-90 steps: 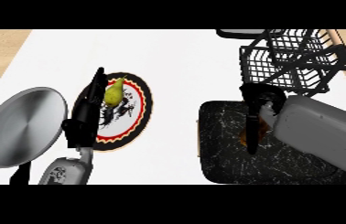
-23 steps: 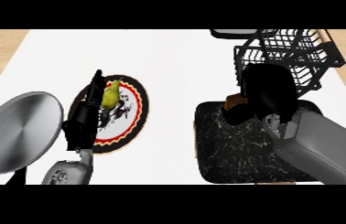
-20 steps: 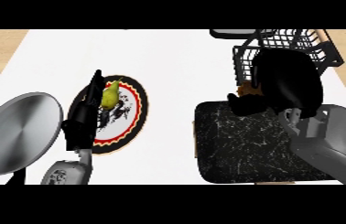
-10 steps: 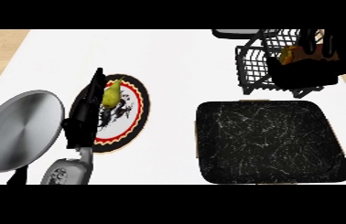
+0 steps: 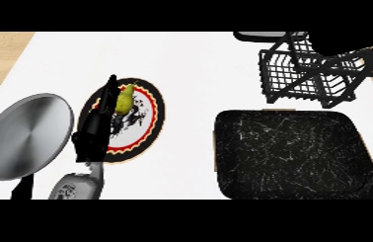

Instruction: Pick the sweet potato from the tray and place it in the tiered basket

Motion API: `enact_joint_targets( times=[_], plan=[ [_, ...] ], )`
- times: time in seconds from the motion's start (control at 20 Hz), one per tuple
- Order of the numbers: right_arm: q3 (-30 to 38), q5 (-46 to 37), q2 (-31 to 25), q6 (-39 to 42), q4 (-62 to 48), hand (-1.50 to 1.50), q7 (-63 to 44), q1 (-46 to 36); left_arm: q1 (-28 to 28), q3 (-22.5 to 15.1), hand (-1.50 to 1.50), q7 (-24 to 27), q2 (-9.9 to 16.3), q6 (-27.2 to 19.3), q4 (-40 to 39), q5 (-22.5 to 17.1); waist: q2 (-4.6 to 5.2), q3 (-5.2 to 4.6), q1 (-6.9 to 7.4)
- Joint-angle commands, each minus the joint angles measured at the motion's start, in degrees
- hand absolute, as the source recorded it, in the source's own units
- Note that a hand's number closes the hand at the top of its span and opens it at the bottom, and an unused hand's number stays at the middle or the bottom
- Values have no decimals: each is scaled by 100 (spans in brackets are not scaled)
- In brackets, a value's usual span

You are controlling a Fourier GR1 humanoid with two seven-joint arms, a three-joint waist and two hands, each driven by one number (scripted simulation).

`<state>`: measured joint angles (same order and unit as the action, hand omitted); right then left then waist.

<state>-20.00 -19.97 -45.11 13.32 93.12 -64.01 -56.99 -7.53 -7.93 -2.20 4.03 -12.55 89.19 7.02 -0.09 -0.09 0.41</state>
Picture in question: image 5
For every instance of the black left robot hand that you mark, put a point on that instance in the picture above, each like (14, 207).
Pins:
(95, 130)

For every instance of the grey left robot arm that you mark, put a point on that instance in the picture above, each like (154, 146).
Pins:
(80, 185)

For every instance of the black marbled tray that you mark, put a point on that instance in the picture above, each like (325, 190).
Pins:
(291, 153)

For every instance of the round black patterned plate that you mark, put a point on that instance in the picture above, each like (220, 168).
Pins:
(141, 120)

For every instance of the green pear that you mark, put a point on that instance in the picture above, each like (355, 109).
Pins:
(126, 101)

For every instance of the silver frying pan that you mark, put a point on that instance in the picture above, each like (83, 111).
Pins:
(29, 137)

